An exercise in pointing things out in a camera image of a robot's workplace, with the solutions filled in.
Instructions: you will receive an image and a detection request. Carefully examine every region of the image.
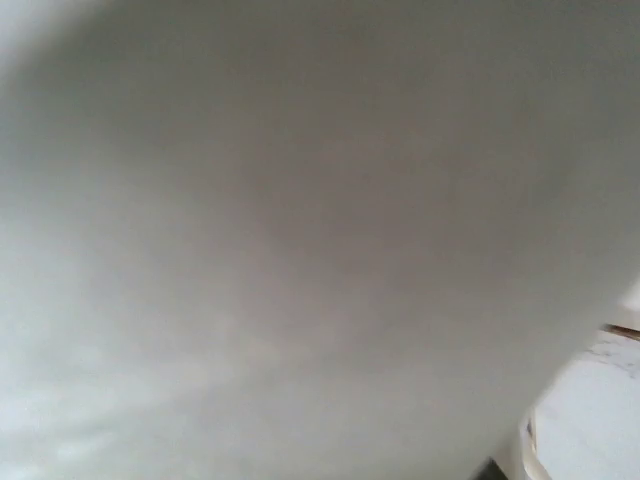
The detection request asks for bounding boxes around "white printed paper bag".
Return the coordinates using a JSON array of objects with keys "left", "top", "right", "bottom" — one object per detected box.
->
[{"left": 0, "top": 0, "right": 640, "bottom": 480}]

